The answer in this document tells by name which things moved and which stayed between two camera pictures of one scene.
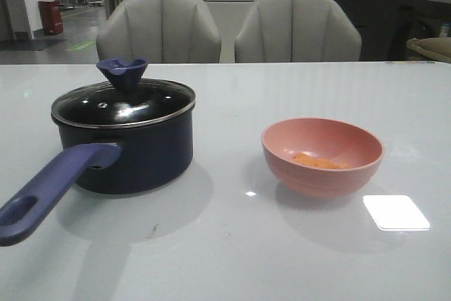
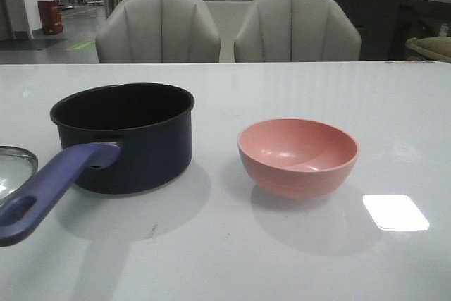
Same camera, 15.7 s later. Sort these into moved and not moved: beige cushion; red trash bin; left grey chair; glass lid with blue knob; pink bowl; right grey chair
Moved: glass lid with blue knob; pink bowl
Not moved: red trash bin; left grey chair; right grey chair; beige cushion
